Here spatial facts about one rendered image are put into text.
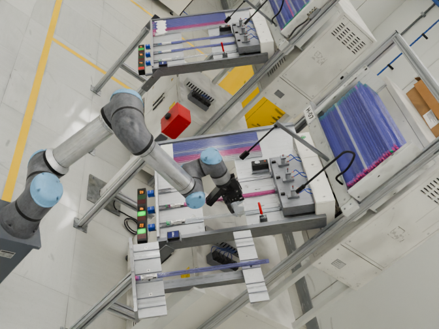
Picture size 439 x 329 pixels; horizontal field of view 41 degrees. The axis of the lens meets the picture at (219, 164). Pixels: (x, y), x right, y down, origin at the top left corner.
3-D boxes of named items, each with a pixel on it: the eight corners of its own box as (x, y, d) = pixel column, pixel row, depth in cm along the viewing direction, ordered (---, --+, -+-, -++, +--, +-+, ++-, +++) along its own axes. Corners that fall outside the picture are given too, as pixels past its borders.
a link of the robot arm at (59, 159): (17, 185, 217) (129, 102, 200) (21, 158, 228) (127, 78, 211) (42, 201, 224) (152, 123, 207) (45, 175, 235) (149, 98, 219)
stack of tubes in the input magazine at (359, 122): (347, 187, 241) (398, 144, 230) (317, 117, 280) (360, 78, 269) (366, 200, 247) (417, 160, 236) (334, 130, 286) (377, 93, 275)
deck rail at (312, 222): (159, 251, 248) (157, 241, 244) (159, 248, 249) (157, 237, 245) (326, 227, 249) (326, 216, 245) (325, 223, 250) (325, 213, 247)
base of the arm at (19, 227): (-1, 234, 211) (14, 217, 207) (-3, 202, 220) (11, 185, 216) (37, 243, 221) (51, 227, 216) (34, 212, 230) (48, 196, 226)
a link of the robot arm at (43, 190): (14, 211, 209) (34, 188, 203) (18, 186, 219) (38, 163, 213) (44, 224, 215) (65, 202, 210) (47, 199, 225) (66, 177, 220)
